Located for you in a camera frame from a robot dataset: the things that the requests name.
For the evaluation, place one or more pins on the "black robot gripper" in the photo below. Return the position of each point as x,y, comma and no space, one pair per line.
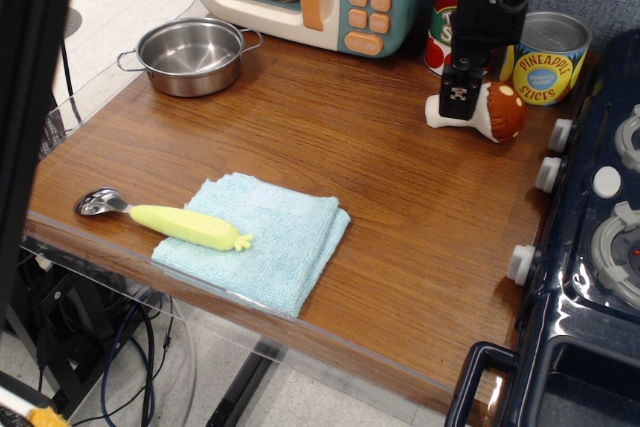
479,27

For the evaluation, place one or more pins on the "plush brown white mushroom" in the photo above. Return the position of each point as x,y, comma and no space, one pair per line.
499,113

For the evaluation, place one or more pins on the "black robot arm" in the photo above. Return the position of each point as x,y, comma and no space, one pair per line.
510,204

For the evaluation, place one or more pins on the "light blue folded rag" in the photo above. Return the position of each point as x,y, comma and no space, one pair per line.
294,237

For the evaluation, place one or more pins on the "tomato sauce can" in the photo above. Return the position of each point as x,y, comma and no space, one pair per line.
438,49

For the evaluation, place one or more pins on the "pineapple slices can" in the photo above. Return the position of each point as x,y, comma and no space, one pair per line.
544,66

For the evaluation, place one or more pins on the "white stove knob rear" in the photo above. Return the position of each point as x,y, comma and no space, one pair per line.
560,134

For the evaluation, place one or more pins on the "white stove knob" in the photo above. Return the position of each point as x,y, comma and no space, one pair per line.
520,263
547,174
560,134

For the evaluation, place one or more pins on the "white stove knob middle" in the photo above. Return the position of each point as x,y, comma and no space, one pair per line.
547,174

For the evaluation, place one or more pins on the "white stove knob front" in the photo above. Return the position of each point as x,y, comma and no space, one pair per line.
520,263

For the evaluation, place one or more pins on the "small steel pot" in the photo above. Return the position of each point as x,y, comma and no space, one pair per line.
194,57

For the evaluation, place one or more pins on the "dark blue toy stove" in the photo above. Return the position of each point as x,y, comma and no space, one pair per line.
576,361

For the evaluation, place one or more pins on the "clear acrylic table guard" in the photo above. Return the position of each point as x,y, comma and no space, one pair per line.
387,305

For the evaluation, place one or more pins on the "round floor vent grate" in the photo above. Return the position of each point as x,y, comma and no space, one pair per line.
73,22

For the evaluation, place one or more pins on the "yellow corn handled spoon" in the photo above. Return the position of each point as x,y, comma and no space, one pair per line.
189,226

